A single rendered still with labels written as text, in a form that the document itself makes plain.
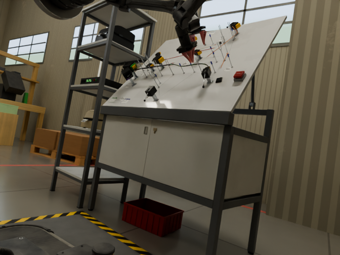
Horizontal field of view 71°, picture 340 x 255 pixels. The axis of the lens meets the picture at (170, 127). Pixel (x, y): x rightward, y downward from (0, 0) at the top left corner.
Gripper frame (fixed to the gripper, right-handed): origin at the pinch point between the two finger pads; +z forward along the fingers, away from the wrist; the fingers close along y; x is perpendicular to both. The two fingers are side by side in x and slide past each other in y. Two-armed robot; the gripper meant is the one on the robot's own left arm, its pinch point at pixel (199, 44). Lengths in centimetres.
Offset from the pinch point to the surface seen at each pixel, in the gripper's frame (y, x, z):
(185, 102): 12.7, 10.8, 30.6
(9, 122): 504, -125, 30
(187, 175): 12, 33, 69
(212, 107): -6.5, 18.5, 34.3
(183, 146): 15, 24, 54
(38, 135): 402, -116, 65
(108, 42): 90, -28, -25
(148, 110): 41, 12, 31
